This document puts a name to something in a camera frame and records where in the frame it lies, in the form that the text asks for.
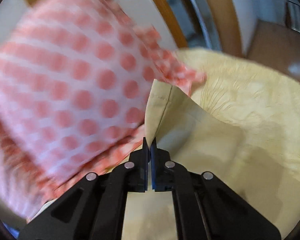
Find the beige khaki pants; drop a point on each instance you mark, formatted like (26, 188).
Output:
(249, 159)

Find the pink polka dot pillow front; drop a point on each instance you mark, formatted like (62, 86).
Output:
(75, 77)

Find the cream patterned bedspread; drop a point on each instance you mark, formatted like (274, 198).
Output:
(261, 101)

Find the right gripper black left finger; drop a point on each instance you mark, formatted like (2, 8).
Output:
(94, 207)

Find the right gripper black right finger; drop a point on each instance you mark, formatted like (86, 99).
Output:
(204, 206)

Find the wooden headboard frame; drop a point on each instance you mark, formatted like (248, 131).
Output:
(211, 24)

